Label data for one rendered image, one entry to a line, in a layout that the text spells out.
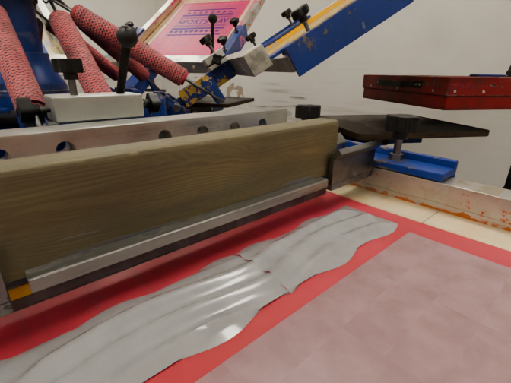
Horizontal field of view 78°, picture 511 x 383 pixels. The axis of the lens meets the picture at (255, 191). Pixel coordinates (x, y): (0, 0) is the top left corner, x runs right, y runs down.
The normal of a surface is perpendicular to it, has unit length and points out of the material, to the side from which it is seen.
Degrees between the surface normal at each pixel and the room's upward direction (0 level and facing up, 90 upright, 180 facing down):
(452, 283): 0
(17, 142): 90
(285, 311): 0
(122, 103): 90
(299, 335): 0
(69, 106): 90
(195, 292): 32
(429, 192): 90
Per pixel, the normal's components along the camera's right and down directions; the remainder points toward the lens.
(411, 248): 0.01, -0.93
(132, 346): 0.40, -0.65
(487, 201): -0.74, 0.23
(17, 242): 0.66, 0.28
